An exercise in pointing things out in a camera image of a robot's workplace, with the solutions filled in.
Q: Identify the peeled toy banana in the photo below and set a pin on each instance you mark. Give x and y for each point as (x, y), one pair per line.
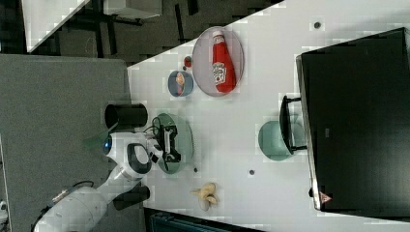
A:
(206, 196)

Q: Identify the green strainer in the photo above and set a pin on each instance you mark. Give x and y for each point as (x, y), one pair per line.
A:
(184, 142)

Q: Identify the toy watermelon slice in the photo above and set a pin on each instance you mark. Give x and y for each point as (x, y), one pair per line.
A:
(179, 91)

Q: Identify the black cylinder post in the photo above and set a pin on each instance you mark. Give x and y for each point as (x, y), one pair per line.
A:
(135, 196)
(125, 116)

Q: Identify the black toaster oven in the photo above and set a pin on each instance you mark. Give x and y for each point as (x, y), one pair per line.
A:
(355, 99)

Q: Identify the toy orange slice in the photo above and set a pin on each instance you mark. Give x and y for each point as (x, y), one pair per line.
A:
(180, 79)

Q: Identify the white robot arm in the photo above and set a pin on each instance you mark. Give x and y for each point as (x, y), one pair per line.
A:
(81, 209)

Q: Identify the red ketchup bottle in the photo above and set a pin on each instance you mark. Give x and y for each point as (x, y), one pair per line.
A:
(222, 66)

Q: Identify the toy strawberry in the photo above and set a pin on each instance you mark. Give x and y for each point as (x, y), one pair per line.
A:
(188, 61)

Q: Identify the blue bowl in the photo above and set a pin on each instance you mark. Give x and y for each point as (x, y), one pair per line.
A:
(173, 85)

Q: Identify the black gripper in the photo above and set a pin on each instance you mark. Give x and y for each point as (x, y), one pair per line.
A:
(166, 137)

